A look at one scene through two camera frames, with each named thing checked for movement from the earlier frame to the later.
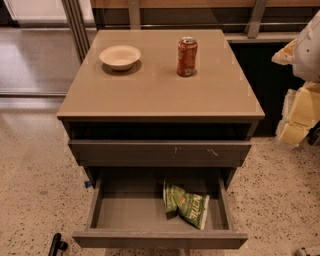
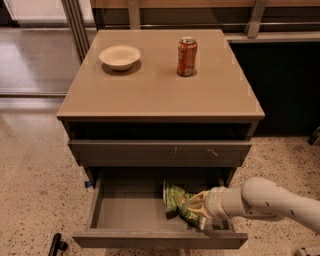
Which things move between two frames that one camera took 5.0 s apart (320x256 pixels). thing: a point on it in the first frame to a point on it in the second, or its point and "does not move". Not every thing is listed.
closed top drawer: x=160 y=153 does not move
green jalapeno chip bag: x=189 y=206 does not move
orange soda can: x=187 y=57 does not move
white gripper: x=308 y=55 to x=213 y=202
